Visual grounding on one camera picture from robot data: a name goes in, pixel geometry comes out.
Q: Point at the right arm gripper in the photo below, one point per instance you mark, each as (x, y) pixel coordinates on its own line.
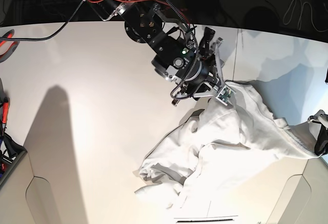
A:
(201, 83)

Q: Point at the white t-shirt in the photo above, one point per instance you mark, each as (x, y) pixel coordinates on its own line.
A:
(220, 147)

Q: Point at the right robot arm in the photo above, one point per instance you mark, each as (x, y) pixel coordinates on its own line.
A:
(194, 66)

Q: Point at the white vent grille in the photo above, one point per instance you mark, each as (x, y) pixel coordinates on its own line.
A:
(209, 220)

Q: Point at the orange grey pliers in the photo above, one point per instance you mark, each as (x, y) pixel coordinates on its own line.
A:
(10, 46)

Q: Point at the grey bin with tools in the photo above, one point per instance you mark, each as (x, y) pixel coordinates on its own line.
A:
(10, 157)

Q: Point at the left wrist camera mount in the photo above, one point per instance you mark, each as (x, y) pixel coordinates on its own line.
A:
(319, 118)

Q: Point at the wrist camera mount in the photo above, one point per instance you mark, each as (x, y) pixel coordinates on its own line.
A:
(319, 118)
(223, 92)

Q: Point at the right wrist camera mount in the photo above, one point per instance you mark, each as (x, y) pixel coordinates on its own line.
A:
(223, 92)

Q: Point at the orange handled tool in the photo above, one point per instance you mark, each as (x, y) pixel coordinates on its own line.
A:
(5, 109)

